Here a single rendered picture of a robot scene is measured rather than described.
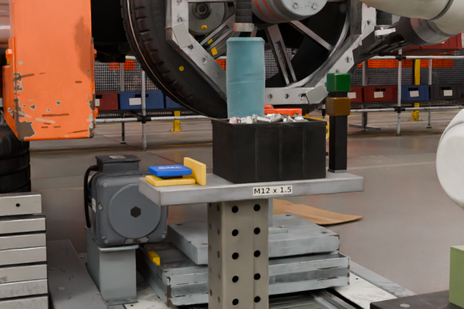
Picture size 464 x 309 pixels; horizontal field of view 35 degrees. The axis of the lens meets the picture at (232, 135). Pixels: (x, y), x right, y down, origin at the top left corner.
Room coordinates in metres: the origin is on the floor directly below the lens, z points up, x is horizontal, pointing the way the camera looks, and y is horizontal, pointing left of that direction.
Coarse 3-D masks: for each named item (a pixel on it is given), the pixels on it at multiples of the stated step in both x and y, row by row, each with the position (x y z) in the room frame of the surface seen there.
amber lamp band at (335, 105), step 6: (330, 102) 1.53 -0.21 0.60; (336, 102) 1.51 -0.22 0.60; (342, 102) 1.52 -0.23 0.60; (348, 102) 1.52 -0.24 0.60; (330, 108) 1.53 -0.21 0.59; (336, 108) 1.51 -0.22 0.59; (342, 108) 1.52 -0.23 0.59; (348, 108) 1.52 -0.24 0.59; (330, 114) 1.53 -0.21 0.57; (336, 114) 1.51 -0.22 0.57; (342, 114) 1.52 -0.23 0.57; (348, 114) 1.52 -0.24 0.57
